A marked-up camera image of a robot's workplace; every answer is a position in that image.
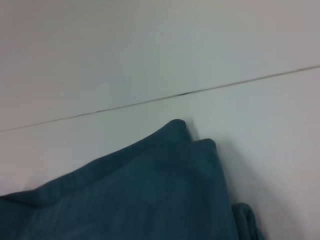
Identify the teal blue t-shirt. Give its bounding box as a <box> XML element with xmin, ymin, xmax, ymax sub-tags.
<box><xmin>0</xmin><ymin>118</ymin><xmax>266</xmax><ymax>240</ymax></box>

